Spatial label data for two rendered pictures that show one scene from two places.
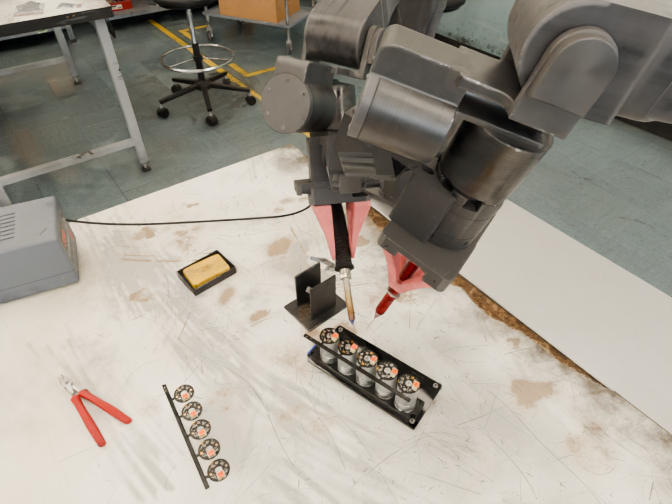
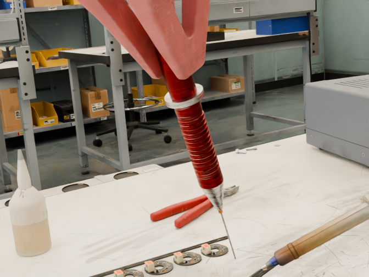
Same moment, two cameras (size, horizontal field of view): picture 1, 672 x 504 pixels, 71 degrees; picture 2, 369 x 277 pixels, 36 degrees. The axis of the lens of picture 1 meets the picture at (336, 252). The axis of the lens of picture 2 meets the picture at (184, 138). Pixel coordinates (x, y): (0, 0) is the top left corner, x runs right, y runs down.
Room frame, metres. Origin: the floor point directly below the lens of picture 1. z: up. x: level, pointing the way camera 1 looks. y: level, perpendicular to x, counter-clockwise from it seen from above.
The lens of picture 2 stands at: (0.34, -0.28, 0.97)
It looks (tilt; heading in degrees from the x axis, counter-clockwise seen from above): 14 degrees down; 96
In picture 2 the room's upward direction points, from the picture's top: 4 degrees counter-clockwise
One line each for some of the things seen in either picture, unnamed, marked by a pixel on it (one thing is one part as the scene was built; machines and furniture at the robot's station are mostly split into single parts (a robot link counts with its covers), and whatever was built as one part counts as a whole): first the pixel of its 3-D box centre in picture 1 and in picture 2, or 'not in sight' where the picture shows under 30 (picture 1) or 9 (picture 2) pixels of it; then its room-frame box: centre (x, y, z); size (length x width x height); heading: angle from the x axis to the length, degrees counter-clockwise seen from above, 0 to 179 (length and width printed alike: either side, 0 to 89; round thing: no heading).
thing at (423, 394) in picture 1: (373, 374); not in sight; (0.34, -0.05, 0.76); 0.16 x 0.07 x 0.01; 53
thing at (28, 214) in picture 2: not in sight; (26, 200); (0.14, 0.21, 0.80); 0.03 x 0.03 x 0.10
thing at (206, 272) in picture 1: (206, 271); not in sight; (0.52, 0.20, 0.76); 0.07 x 0.05 x 0.02; 133
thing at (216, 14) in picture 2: not in sight; (223, 12); (0.30, 2.80, 0.90); 1.30 x 0.06 x 0.12; 36
